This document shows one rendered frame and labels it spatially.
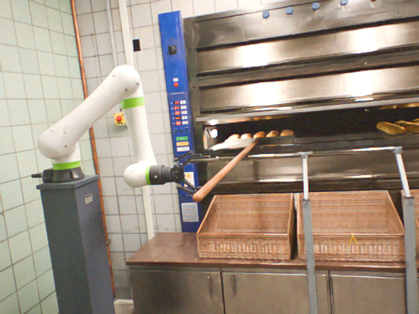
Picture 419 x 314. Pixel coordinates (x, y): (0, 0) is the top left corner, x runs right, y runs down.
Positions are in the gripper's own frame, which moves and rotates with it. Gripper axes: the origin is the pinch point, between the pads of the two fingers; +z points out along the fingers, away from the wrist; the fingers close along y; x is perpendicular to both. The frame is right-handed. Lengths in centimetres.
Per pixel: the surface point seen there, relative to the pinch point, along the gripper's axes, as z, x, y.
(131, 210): -93, -102, 45
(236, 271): -2, -46, 67
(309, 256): 40, -39, 55
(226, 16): -4, -101, -87
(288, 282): 27, -45, 73
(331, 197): 56, -95, 38
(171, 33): -43, -98, -81
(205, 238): -20, -51, 49
